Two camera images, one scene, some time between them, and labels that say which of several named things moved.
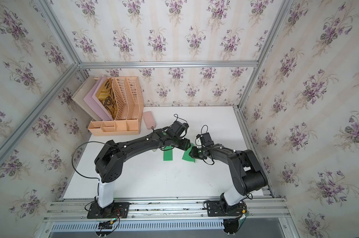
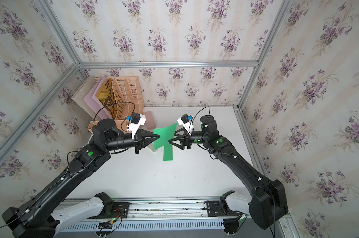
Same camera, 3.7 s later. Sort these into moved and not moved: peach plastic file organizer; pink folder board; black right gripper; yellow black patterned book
Moved: black right gripper
Not moved: peach plastic file organizer; pink folder board; yellow black patterned book
